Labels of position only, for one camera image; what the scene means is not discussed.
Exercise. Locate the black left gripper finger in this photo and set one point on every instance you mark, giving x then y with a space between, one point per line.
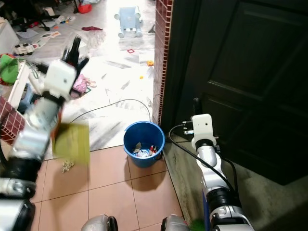
74 46
83 63

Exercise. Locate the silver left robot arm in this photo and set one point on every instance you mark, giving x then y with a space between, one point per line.
29 144

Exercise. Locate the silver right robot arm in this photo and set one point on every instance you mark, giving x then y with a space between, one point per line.
214 178

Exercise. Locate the small pale floor debris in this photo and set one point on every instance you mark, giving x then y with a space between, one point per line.
68 166

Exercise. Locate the pink dotted bag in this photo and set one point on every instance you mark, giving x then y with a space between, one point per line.
81 85

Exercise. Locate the dark red cloth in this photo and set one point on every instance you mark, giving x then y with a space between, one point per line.
92 28

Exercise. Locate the red plastic bowl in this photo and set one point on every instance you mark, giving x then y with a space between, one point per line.
85 8

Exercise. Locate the black office chair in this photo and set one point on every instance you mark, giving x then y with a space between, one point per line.
29 14

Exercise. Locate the light blue toy cart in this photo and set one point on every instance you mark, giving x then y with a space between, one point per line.
129 21

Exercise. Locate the green bag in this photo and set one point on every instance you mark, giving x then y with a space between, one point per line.
8 70

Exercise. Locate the orange toy block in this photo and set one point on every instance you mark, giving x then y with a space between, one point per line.
150 63

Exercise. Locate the olive yellow flat pad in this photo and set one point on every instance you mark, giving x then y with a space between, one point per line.
72 143

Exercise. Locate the rubbish pile in bucket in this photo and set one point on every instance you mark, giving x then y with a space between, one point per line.
144 151

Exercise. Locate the blue plastic bucket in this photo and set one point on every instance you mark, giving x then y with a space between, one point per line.
137 162

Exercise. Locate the grey left robot leg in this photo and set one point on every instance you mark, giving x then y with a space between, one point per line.
98 225

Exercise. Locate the grey robot leg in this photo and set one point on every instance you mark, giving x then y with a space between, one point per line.
175 225
98 225

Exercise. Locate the dark panelled door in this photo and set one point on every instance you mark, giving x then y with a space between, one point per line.
250 72

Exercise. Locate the grey right robot leg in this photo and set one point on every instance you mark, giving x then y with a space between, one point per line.
175 225

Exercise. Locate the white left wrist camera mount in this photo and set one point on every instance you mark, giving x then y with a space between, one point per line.
58 79

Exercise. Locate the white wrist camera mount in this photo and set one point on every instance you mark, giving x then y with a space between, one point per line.
58 79
203 130

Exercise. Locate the red square frame tile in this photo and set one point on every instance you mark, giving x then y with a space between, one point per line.
127 51

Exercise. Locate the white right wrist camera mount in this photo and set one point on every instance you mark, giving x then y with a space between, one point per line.
203 130

